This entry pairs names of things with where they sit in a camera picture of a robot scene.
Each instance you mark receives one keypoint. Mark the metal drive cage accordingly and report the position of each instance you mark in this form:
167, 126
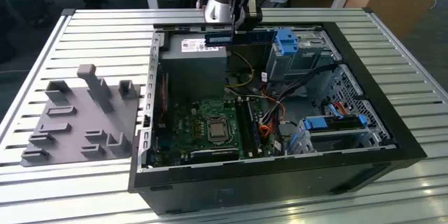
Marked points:
315, 56

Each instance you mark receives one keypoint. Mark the black graphics card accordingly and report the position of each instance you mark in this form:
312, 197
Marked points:
213, 153

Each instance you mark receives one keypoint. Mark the blue disk carrier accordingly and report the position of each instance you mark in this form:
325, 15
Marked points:
316, 124
285, 41

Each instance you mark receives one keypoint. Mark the green motherboard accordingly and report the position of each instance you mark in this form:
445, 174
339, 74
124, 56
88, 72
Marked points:
188, 129

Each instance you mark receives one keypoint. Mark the grey power supply unit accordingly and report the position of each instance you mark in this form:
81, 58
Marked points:
192, 72

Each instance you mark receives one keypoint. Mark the black open PC case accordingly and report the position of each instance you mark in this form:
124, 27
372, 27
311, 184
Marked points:
265, 179

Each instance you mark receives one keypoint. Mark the black RAM slot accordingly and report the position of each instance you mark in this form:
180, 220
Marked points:
244, 127

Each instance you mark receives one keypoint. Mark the blue RAM stick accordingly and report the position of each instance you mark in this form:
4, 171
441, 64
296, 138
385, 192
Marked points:
260, 37

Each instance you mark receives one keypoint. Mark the grey parts rack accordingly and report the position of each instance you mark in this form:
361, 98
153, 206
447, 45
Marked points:
87, 119

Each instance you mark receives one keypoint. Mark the metal disk bay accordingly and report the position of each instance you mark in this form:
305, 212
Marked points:
336, 137

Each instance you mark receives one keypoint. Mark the CPU socket with silver CPU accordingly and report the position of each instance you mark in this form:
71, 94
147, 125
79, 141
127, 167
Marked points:
217, 130

